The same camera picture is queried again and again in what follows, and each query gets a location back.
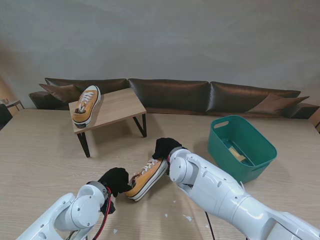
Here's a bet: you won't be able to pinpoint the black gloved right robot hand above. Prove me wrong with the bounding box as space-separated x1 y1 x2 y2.
151 137 183 160

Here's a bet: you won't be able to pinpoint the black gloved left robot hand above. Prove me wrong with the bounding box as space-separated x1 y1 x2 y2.
97 167 132 198

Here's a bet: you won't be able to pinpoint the yellow canvas sneaker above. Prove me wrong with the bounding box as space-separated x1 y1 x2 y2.
124 157 169 202
71 84 102 130

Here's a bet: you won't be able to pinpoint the wooden brush yellow bristles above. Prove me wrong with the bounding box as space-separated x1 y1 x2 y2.
227 146 247 163

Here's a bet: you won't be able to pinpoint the brown leather sofa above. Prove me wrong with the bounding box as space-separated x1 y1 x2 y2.
28 77 320 120

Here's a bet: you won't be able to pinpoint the green plastic basin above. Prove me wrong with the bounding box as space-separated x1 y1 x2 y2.
207 114 278 185

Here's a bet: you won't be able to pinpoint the small wooden black-legged stand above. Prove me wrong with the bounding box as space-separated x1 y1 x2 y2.
68 87 147 158

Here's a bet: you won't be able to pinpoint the brown leather throw pillow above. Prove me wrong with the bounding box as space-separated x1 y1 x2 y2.
246 92 310 115
39 83 83 103

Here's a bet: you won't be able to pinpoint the wooden side table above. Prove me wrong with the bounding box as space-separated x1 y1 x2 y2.
0 98 25 111

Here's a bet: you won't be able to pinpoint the dark chair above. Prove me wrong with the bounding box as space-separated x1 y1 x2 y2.
0 103 13 131

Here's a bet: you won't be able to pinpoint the light wooden cabinet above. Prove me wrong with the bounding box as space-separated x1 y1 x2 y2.
309 109 320 133

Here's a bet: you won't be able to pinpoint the red left arm cable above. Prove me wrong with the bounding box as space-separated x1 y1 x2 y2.
92 186 113 240

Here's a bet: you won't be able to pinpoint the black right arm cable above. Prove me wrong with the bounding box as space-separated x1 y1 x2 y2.
204 211 216 240

